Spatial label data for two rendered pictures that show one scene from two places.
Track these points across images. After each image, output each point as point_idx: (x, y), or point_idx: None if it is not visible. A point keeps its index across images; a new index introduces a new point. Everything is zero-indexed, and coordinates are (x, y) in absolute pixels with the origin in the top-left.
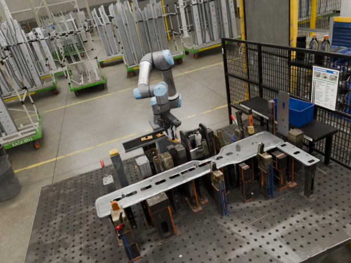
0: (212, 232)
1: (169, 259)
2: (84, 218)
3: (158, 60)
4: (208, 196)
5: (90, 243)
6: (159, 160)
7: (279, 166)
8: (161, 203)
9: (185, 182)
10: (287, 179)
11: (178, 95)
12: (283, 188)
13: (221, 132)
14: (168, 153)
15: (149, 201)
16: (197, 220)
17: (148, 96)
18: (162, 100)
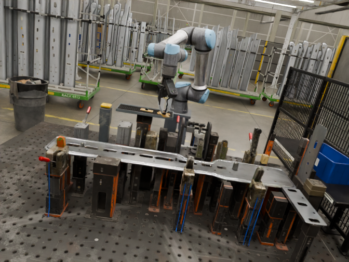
0: (148, 239)
1: (82, 235)
2: None
3: (197, 35)
4: (175, 206)
5: (31, 180)
6: None
7: (271, 211)
8: (107, 167)
9: (151, 166)
10: (278, 237)
11: (206, 89)
12: (267, 244)
13: (227, 142)
14: (156, 133)
15: (97, 158)
16: (145, 219)
17: (160, 56)
18: (168, 60)
